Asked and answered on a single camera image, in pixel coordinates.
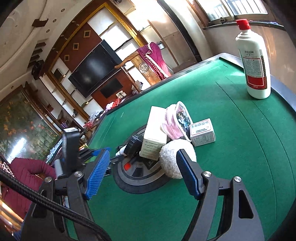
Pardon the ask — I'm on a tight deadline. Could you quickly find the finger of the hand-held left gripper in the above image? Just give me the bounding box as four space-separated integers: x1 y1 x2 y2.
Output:
79 149 102 166

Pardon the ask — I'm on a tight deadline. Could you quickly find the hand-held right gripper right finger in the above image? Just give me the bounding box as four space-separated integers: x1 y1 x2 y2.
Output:
176 149 265 241

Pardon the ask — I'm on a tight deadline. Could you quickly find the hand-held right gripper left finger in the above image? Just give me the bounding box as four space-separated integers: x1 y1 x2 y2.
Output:
22 148 111 241

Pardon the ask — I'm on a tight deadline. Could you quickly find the white fluffy ball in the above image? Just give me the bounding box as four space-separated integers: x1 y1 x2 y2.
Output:
159 139 197 179

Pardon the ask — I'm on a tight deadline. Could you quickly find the person's left forearm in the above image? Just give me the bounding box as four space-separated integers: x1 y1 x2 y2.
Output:
3 158 57 217

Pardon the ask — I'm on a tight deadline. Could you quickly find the low wooden TV cabinet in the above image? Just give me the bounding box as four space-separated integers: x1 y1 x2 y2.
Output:
82 93 139 137

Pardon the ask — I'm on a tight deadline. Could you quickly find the small white medicine box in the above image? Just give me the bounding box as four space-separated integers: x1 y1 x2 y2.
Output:
189 118 216 147

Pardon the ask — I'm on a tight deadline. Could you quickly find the round grey table dial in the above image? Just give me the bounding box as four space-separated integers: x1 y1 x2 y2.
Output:
112 125 183 194

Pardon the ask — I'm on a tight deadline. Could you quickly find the pink-edged clear pouch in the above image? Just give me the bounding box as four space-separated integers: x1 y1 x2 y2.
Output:
161 101 193 142

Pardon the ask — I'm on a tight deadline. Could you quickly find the large pale medicine box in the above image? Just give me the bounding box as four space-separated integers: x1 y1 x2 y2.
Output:
139 106 168 160

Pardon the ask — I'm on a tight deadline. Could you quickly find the small cardboard box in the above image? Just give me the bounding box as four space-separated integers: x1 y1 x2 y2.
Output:
131 81 144 93

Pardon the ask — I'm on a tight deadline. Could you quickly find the wooden armchair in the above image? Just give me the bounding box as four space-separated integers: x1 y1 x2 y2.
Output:
114 50 167 87

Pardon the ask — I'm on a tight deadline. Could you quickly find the maroon fringed cloth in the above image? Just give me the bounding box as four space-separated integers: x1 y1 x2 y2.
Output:
136 42 173 80

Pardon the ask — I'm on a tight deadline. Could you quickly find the white liquor bottle red cap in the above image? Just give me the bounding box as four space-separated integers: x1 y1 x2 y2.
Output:
235 19 272 100

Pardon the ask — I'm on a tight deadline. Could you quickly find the white tower air conditioner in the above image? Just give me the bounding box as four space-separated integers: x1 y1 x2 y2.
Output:
157 0 205 65

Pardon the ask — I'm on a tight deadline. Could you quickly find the large window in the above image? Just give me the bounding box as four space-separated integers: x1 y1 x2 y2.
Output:
186 0 278 27

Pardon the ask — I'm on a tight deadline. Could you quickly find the black braided cable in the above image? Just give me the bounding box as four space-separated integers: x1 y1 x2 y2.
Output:
0 167 111 241

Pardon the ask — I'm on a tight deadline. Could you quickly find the floral wall painting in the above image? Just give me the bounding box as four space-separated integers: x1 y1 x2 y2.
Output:
0 89 61 160

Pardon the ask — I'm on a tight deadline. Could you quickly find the black wall panel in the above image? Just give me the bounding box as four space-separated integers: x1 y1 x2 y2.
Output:
99 78 124 98

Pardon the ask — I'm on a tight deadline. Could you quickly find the black wall television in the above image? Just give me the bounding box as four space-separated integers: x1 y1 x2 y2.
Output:
68 39 124 98

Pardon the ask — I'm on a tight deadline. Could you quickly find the black wall speaker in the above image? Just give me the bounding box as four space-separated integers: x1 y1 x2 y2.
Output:
31 59 45 80

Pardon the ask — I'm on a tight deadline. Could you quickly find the gold-framed wall shelf unit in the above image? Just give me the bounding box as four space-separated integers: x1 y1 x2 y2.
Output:
39 5 167 130

